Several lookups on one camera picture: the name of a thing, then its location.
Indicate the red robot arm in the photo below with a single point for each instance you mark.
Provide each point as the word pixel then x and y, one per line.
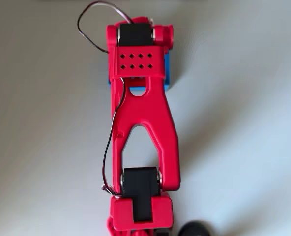
pixel 145 123

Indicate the blue box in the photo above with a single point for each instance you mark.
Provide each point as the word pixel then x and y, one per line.
pixel 167 71

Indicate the black round object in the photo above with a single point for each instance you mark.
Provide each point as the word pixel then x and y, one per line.
pixel 194 229

